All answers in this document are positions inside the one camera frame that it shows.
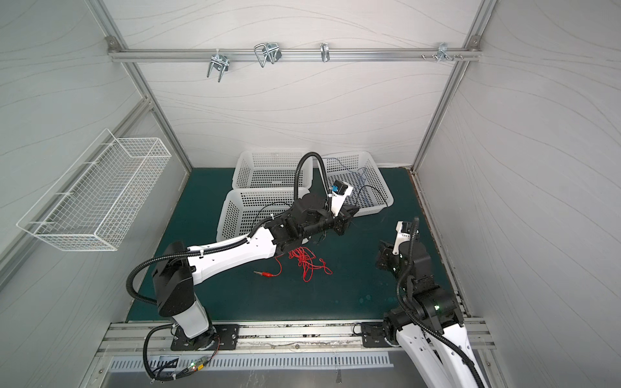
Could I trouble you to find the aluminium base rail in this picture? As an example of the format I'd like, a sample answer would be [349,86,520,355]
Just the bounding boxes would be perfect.
[95,318,496,357]

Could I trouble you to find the back left white basket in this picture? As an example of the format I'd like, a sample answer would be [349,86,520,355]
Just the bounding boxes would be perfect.
[232,150,307,189]

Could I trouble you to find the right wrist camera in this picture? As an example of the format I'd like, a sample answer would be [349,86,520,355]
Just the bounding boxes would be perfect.
[392,218,420,255]

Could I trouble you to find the metal hook clamp left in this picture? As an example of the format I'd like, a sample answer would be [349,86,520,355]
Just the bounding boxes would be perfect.
[206,53,230,82]

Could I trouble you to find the metal hook clamp right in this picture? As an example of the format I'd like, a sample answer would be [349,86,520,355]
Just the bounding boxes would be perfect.
[420,43,463,62]

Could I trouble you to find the front white perforated basket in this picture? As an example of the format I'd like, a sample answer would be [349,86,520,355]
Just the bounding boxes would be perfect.
[216,188,294,242]

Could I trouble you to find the aluminium cross rail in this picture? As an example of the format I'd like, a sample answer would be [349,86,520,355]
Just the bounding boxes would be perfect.
[108,46,483,63]

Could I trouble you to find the small metal bracket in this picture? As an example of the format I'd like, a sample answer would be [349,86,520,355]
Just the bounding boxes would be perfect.
[320,43,330,63]

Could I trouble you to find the white slotted cable duct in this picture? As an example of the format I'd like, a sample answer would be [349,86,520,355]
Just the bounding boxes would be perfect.
[108,351,394,373]

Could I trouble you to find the white wire wall basket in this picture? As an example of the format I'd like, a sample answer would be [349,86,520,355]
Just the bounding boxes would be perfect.
[16,129,171,252]

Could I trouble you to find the back right white basket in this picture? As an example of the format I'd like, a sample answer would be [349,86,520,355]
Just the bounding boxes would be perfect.
[323,151,394,218]

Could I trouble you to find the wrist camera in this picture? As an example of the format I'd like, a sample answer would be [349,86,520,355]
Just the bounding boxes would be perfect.
[330,179,354,217]
[392,218,420,255]

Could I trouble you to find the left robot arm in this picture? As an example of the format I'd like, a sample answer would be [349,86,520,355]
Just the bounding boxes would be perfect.
[125,151,359,340]

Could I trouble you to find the blue cable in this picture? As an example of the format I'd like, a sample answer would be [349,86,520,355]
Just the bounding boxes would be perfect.
[322,156,370,207]

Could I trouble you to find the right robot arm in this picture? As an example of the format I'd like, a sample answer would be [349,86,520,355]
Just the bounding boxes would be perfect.
[377,240,488,387]

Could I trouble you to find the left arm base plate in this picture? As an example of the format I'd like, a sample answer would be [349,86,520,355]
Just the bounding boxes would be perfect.
[171,324,240,352]

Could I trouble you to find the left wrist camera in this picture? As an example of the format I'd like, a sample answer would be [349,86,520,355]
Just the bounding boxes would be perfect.
[330,179,354,217]

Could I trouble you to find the red cable with clip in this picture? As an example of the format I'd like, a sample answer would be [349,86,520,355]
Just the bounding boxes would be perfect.
[253,246,334,283]

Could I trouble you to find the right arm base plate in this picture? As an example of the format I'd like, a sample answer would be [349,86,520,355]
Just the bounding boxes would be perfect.
[359,322,399,349]

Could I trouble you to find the metal hook clamp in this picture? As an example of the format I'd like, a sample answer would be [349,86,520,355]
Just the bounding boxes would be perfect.
[206,53,230,82]
[420,43,463,62]

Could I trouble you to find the metal u-bolt clamp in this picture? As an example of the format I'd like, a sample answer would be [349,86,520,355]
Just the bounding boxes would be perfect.
[253,42,282,68]

